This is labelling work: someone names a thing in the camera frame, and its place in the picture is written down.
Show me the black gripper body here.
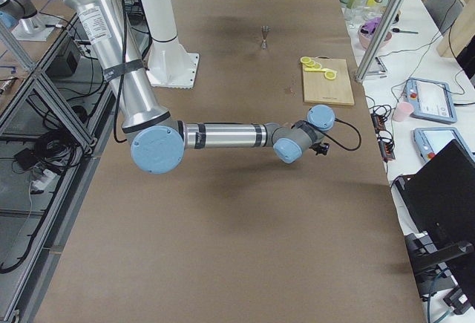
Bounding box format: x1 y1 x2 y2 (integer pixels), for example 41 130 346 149
310 143 330 156

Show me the steel double jigger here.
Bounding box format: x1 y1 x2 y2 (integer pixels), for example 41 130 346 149
261 25 270 50

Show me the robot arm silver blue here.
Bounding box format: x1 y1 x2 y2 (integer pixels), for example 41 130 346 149
63 0 335 174

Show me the pink plastic cup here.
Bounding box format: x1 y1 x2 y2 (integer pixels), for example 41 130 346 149
393 102 414 122

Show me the wooden cutting board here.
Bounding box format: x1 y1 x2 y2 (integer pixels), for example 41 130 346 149
300 56 355 106

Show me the black power strip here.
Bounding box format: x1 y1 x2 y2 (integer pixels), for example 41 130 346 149
371 113 396 163

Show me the lemon slice near knife blade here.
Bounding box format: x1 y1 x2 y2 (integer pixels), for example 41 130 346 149
324 71 337 80

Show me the yellow plastic knife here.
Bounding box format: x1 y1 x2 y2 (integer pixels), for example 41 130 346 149
304 67 332 73

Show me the teach pendant near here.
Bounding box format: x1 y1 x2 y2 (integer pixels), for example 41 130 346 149
413 127 469 163

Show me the teach pendant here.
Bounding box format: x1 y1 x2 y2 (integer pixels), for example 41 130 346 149
413 127 469 163
404 78 457 124

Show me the pink bowl with purple item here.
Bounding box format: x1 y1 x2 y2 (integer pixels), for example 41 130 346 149
358 17 381 50

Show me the teach pendant far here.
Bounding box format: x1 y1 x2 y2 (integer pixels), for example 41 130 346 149
404 78 457 124

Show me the black laptop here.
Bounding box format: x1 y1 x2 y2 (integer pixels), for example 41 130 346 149
393 140 474 247

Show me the grey office chair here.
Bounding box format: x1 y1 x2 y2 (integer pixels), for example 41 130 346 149
424 0 465 36

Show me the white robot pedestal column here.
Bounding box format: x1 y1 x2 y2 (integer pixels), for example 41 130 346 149
141 0 177 43

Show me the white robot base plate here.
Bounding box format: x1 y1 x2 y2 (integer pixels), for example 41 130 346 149
147 39 200 89

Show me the aluminium frame post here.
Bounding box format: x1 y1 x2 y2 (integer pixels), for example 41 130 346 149
355 0 404 83

